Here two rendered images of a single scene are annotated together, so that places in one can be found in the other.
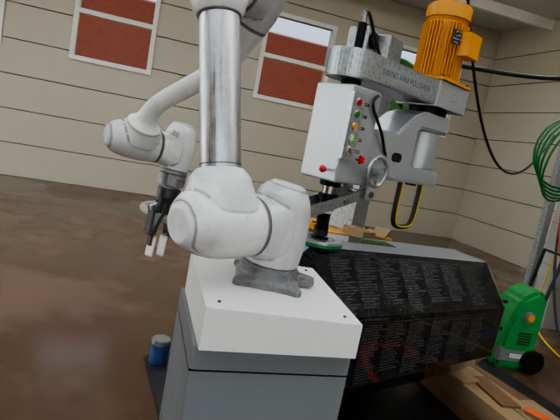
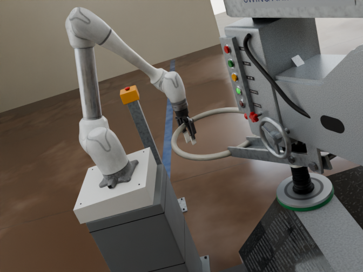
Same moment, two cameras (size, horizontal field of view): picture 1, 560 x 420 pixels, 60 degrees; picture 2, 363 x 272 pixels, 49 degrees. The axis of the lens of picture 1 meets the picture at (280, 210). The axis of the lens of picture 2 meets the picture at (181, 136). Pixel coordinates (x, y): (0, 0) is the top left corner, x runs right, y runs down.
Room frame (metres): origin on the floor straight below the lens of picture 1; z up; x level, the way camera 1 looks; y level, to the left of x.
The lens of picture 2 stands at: (2.41, -1.52, 1.84)
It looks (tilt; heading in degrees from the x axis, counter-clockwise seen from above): 24 degrees down; 115
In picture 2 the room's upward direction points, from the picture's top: 19 degrees counter-clockwise
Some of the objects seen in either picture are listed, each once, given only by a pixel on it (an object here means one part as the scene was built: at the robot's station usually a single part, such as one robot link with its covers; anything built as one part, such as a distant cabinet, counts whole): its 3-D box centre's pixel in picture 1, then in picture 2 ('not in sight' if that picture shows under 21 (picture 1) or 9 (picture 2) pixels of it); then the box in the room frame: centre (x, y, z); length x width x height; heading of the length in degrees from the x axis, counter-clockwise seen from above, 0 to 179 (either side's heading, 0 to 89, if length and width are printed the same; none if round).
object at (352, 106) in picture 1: (352, 126); (238, 75); (2.09, -0.23, 1.40); 0.08 x 0.03 x 0.28; 134
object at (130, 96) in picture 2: not in sight; (152, 153); (1.02, 0.85, 0.54); 0.20 x 0.20 x 1.09; 24
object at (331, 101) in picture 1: (351, 139); (295, 82); (2.28, -0.26, 1.35); 0.36 x 0.22 x 0.45; 134
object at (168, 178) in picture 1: (172, 178); (179, 103); (1.58, 0.37, 1.10); 0.09 x 0.09 x 0.06
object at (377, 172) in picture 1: (371, 170); (282, 133); (2.22, -0.37, 1.22); 0.15 x 0.10 x 0.15; 134
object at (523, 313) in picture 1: (519, 306); not in sight; (3.41, -1.83, 0.43); 0.35 x 0.35 x 0.87; 9
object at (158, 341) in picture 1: (159, 349); not in sight; (2.43, 0.49, 0.08); 0.10 x 0.10 x 0.13
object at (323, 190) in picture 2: (319, 238); (303, 189); (2.22, -0.20, 0.87); 0.21 x 0.21 x 0.01
